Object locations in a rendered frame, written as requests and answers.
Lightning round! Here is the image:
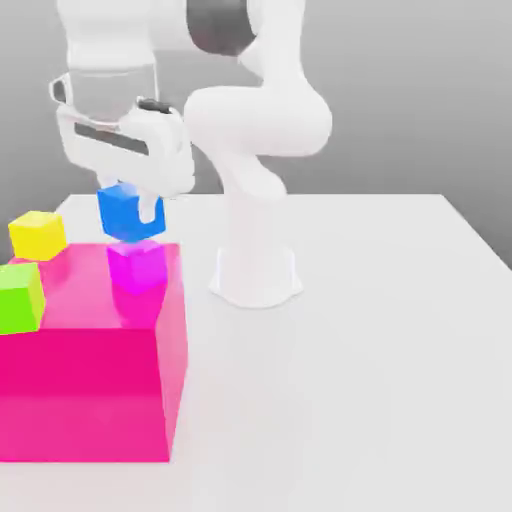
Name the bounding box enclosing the small yellow cube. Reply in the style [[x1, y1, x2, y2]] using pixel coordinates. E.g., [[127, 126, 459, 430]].
[[7, 210, 68, 262]]

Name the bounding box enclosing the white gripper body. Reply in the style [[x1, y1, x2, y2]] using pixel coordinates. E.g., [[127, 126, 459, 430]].
[[55, 104, 197, 199]]

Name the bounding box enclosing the small magenta cube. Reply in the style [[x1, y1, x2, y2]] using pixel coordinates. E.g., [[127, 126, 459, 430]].
[[106, 239, 168, 296]]

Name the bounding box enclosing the large pink box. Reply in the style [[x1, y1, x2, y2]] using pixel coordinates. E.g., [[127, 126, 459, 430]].
[[0, 242, 189, 464]]

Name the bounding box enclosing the small green cube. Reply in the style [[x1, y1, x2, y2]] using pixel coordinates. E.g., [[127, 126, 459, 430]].
[[0, 261, 47, 336]]

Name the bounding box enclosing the small blue cube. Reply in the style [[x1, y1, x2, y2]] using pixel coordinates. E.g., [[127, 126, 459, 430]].
[[96, 181, 167, 244]]

